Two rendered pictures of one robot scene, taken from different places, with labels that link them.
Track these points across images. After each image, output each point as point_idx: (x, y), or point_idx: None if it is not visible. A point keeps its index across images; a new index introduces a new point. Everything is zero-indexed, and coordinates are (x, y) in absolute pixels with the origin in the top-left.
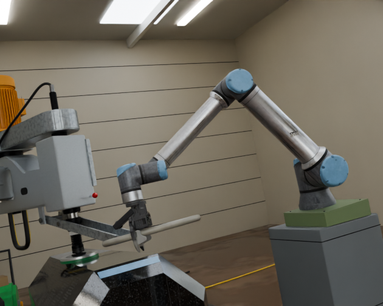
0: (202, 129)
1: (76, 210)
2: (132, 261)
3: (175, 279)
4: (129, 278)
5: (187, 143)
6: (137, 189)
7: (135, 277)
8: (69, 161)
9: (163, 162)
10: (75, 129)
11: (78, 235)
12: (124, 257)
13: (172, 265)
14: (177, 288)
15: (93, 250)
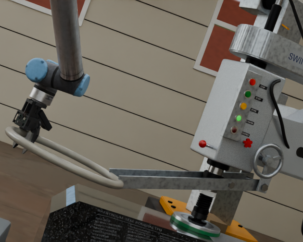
0: (56, 24)
1: (208, 161)
2: (76, 194)
3: (46, 231)
4: (56, 200)
5: (56, 44)
6: (33, 86)
7: (56, 202)
8: (219, 94)
9: (31, 59)
10: (239, 52)
11: (204, 197)
12: (112, 205)
13: (69, 224)
14: (40, 241)
15: (207, 228)
